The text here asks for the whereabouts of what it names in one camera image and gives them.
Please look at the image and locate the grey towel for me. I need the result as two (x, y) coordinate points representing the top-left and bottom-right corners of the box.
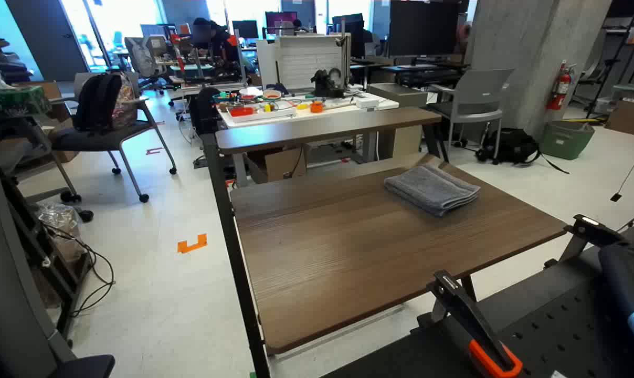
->
(381, 162), (482, 218)

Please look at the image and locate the brown cardboard box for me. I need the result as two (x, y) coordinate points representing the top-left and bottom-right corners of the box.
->
(244, 145), (306, 186)
(605, 97), (634, 137)

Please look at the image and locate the cluttered white table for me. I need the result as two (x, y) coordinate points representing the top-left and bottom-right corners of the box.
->
(213, 105), (449, 189)

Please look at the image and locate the white tray with parts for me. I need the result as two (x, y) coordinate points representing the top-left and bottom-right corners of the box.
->
(218, 84), (400, 128)

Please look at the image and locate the orange flat part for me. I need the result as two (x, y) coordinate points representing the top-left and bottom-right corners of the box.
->
(229, 102), (258, 119)

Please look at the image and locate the white partition board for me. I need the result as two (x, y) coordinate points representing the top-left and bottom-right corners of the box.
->
(254, 32), (353, 91)

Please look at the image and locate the black backpack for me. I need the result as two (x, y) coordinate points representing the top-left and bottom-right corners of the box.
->
(186, 86), (225, 137)

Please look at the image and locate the orange floor tape marker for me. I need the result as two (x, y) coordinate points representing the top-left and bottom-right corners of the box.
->
(176, 232), (210, 257)

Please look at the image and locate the computer monitor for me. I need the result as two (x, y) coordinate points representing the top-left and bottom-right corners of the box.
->
(265, 11), (302, 38)
(229, 19), (263, 42)

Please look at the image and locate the person in black clothes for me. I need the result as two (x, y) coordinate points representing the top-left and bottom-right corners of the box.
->
(189, 14), (244, 72)

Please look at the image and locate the grey mesh-back chair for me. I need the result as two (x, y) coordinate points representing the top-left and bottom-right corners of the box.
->
(429, 68), (516, 166)

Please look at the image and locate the large dark screen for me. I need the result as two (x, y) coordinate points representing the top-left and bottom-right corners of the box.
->
(387, 0), (470, 59)

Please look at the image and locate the black bag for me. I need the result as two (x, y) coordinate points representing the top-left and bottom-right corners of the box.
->
(474, 126), (544, 168)

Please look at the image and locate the grey chair with wheeled legs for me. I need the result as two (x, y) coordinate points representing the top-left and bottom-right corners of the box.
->
(48, 72), (181, 206)

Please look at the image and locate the black jacket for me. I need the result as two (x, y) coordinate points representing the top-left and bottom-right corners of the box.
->
(71, 72), (128, 137)

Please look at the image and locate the green plastic basket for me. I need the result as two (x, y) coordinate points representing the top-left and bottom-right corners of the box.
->
(537, 118), (598, 162)

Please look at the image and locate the clear plastic bag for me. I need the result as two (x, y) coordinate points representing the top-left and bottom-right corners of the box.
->
(33, 201), (86, 264)

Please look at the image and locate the red fire extinguisher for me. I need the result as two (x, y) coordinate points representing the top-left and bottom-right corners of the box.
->
(544, 59), (576, 113)

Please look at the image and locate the black perforated mounting board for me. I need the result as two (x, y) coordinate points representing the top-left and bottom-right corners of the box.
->
(324, 239), (634, 378)

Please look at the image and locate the black equipment rack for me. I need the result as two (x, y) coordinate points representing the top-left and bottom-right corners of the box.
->
(0, 102), (96, 341)

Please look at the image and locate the black stand leg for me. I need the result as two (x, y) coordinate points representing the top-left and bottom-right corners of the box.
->
(607, 134), (634, 203)

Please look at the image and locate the black metal table frame post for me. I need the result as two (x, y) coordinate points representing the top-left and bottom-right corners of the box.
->
(202, 131), (273, 378)

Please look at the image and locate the black clamp with orange handle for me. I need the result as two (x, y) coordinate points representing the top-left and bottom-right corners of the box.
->
(427, 269), (527, 378)

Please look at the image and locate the black floor cable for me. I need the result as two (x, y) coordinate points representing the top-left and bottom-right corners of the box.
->
(73, 239), (118, 319)

